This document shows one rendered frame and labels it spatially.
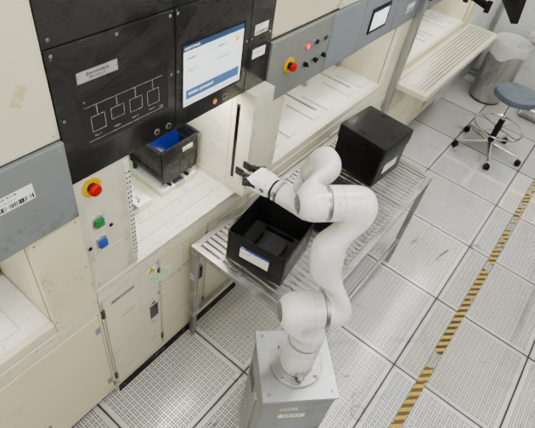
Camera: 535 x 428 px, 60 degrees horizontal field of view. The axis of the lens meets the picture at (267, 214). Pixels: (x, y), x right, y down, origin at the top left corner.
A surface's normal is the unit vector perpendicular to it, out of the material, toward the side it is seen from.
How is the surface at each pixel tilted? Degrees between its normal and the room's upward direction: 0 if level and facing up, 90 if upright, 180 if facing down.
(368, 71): 90
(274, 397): 0
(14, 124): 90
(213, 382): 0
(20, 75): 90
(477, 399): 0
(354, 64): 90
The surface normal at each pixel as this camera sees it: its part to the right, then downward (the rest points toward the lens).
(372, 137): 0.13, -0.69
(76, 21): 0.78, 0.52
